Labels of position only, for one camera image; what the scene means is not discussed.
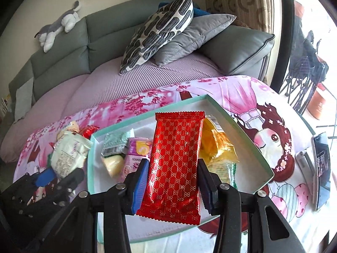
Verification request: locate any dark door frame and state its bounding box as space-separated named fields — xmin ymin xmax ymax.
xmin=269 ymin=0 xmax=294 ymax=93

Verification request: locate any crumpled red foil packet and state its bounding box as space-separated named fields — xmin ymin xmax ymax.
xmin=79 ymin=125 xmax=100 ymax=140

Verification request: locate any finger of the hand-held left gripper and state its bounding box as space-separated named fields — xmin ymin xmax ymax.
xmin=56 ymin=168 xmax=85 ymax=198
xmin=35 ymin=169 xmax=57 ymax=187

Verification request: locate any grey white plush dog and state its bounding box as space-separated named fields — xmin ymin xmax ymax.
xmin=35 ymin=0 xmax=81 ymax=52

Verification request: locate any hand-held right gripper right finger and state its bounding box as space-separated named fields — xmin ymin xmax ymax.
xmin=197 ymin=159 xmax=307 ymax=253

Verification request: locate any black white patterned pillow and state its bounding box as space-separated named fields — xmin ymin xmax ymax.
xmin=120 ymin=0 xmax=195 ymax=74

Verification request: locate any blue cloth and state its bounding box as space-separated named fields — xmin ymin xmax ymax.
xmin=159 ymin=2 xmax=211 ymax=17

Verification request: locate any pale packet with green edge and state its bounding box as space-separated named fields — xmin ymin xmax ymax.
xmin=208 ymin=162 xmax=239 ymax=190

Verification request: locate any orange cardboard box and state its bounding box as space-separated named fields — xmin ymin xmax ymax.
xmin=307 ymin=83 xmax=333 ymax=120

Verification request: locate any pink ribbed sofa cover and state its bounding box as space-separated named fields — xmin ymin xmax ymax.
xmin=0 ymin=55 xmax=224 ymax=164

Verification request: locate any silver flat device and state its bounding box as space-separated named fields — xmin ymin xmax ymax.
xmin=295 ymin=150 xmax=316 ymax=180

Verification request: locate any pale green pillow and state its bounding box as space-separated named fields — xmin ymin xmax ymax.
xmin=14 ymin=80 xmax=35 ymax=123

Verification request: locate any white tray with teal rim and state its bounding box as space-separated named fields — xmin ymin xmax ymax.
xmin=87 ymin=94 xmax=275 ymax=244

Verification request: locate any grey sofa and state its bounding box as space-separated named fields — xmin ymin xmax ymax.
xmin=8 ymin=0 xmax=275 ymax=116

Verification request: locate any patterned beige curtain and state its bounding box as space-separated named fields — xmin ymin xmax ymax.
xmin=203 ymin=0 xmax=274 ymax=35

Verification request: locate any clear round bun packet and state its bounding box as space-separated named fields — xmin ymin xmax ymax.
xmin=101 ymin=153 xmax=125 ymax=178

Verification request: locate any beige snack packet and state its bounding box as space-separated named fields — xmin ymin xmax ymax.
xmin=56 ymin=121 xmax=81 ymax=140

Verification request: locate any purple yellow snack packet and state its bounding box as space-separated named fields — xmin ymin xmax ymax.
xmin=122 ymin=137 xmax=153 ymax=177

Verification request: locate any silver green snack packet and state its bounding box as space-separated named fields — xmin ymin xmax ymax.
xmin=101 ymin=129 xmax=135 ymax=156

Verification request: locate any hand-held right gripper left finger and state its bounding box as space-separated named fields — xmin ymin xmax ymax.
xmin=28 ymin=159 xmax=150 ymax=253

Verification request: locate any dark folding chair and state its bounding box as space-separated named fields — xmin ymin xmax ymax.
xmin=284 ymin=1 xmax=329 ymax=114

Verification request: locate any grey pillow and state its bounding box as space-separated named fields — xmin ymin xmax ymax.
xmin=153 ymin=13 xmax=237 ymax=67

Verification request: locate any pink printed blanket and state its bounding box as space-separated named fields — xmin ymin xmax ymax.
xmin=13 ymin=75 xmax=332 ymax=253

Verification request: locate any red patterned snack packet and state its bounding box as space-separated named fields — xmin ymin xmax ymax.
xmin=136 ymin=111 xmax=206 ymax=226

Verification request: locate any orange snack packet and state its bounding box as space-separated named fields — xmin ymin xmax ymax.
xmin=200 ymin=117 xmax=239 ymax=169

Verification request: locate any black smartphone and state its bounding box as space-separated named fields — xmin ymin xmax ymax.
xmin=311 ymin=131 xmax=332 ymax=212

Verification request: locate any white green snack packet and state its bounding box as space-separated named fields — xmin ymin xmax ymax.
xmin=50 ymin=133 xmax=94 ymax=178

